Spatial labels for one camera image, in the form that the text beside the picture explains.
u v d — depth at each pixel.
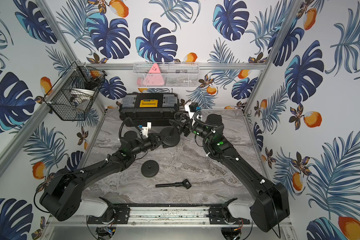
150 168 0.89
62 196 0.42
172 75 0.93
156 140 0.73
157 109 0.99
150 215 0.76
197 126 0.61
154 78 0.90
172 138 0.77
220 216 0.74
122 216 0.75
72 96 0.92
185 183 0.84
